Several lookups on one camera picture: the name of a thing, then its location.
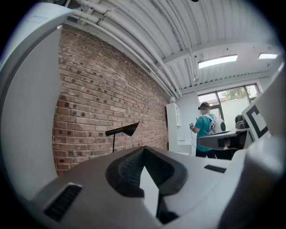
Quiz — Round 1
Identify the black desk lamp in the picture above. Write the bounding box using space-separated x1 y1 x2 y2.
105 122 139 153

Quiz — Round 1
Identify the rectangular ceiling light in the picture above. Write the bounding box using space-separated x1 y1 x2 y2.
198 54 238 69
258 52 278 60

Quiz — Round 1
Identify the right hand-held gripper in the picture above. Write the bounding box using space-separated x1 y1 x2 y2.
198 64 286 151

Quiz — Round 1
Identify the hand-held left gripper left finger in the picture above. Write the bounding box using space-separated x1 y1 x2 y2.
30 146 162 229

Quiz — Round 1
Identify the dark-framed window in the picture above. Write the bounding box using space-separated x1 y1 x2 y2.
197 84 260 127

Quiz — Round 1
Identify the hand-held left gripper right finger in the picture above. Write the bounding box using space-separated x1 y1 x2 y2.
145 146 233 229

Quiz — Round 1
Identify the bundle of white ceiling pipes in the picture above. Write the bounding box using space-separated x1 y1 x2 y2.
64 0 183 99

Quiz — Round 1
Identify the white cupboard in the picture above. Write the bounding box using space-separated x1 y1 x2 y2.
165 102 193 155

